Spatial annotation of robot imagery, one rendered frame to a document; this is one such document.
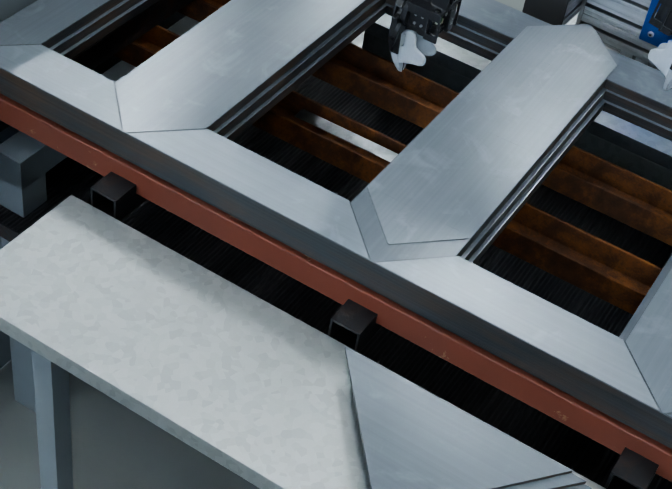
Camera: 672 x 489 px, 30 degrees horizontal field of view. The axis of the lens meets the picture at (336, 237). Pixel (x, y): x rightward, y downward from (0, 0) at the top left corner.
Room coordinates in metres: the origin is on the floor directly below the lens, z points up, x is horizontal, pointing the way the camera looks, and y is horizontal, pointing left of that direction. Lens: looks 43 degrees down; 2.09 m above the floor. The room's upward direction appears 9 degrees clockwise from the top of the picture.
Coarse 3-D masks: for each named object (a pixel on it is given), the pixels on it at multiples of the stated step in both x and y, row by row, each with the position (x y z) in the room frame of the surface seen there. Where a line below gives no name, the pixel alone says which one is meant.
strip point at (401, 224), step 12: (372, 192) 1.43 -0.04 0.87; (384, 204) 1.41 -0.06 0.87; (396, 204) 1.41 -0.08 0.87; (384, 216) 1.38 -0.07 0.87; (396, 216) 1.39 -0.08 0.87; (408, 216) 1.39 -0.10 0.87; (420, 216) 1.39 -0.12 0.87; (384, 228) 1.35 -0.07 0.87; (396, 228) 1.36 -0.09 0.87; (408, 228) 1.36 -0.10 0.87; (420, 228) 1.37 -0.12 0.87; (432, 228) 1.37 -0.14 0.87; (444, 228) 1.38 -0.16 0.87; (396, 240) 1.33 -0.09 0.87; (408, 240) 1.34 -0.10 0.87; (420, 240) 1.34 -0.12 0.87; (432, 240) 1.35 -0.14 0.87; (444, 240) 1.35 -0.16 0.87
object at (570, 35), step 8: (544, 32) 1.94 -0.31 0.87; (552, 32) 1.95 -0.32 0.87; (560, 32) 1.95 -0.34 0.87; (568, 32) 1.96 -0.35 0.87; (576, 32) 1.96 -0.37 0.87; (584, 32) 1.96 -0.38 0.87; (560, 40) 1.93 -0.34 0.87; (568, 40) 1.93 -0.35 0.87; (576, 40) 1.93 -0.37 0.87; (584, 40) 1.94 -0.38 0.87; (592, 40) 1.94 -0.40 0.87; (600, 40) 1.95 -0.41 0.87; (584, 48) 1.91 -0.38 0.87; (592, 48) 1.92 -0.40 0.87; (600, 48) 1.92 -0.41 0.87; (600, 56) 1.90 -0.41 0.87; (608, 56) 1.90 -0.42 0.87; (616, 64) 1.88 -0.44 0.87
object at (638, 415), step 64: (128, 0) 1.85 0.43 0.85; (384, 0) 2.01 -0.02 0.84; (320, 64) 1.80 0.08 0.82; (576, 128) 1.71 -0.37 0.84; (192, 192) 1.42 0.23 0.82; (512, 192) 1.50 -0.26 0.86; (320, 256) 1.32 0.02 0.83; (384, 256) 1.30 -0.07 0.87; (448, 256) 1.32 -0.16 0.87; (448, 320) 1.23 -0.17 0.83; (576, 384) 1.14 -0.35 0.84
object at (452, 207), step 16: (384, 176) 1.47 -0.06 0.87; (400, 176) 1.48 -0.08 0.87; (416, 176) 1.48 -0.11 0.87; (384, 192) 1.43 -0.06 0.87; (400, 192) 1.44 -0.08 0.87; (416, 192) 1.45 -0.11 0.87; (432, 192) 1.45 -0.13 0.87; (448, 192) 1.46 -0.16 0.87; (416, 208) 1.41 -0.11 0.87; (432, 208) 1.42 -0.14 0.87; (448, 208) 1.42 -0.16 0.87; (464, 208) 1.43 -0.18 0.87; (480, 208) 1.43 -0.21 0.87; (448, 224) 1.39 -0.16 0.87; (464, 224) 1.39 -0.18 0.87; (480, 224) 1.40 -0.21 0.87
